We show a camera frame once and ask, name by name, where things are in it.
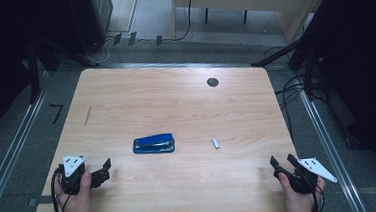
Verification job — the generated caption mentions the metal floor rail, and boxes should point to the metal floor rail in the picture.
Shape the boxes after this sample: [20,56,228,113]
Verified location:
[298,86,369,212]
[0,70,61,212]

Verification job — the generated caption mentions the person's left hand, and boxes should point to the person's left hand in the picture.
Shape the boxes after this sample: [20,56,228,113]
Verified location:
[53,171,94,212]

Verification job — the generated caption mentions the black metal stand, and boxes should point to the black metal stand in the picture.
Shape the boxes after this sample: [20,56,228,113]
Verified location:
[248,25,332,106]
[24,31,103,105]

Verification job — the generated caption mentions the person's right hand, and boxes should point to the person's right hand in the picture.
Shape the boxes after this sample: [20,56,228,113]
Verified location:
[278,170,329,212]

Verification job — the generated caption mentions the bundle of black floor cables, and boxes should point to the bundle of black floor cables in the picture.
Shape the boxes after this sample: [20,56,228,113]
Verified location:
[262,42,329,141]

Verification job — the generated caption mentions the grey table bracket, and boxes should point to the grey table bracket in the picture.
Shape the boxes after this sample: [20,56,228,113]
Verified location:
[26,194,55,208]

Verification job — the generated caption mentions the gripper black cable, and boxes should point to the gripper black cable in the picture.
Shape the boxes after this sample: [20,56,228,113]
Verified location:
[309,181,327,212]
[47,164,68,212]

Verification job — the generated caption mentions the dark cabinet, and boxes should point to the dark cabinet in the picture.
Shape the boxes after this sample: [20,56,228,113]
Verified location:
[66,0,117,57]

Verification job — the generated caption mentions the dark round table grommet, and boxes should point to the dark round table grommet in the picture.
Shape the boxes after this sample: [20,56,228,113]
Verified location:
[206,77,220,89]

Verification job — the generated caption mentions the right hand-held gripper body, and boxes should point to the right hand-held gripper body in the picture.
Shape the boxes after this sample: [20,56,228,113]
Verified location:
[278,156,339,197]

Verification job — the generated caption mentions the hanging black cable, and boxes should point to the hanging black cable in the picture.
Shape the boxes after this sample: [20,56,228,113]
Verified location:
[159,0,198,44]

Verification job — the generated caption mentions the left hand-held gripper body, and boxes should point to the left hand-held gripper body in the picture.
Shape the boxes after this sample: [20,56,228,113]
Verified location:
[58,153,95,197]

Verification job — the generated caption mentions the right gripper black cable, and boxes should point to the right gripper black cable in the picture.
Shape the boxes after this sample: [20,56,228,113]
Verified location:
[309,181,327,212]

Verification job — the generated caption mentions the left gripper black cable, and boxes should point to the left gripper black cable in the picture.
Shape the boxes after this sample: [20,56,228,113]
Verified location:
[47,164,68,212]

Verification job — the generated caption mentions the blue stapler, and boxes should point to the blue stapler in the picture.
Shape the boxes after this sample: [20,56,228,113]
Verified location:
[131,132,176,156]

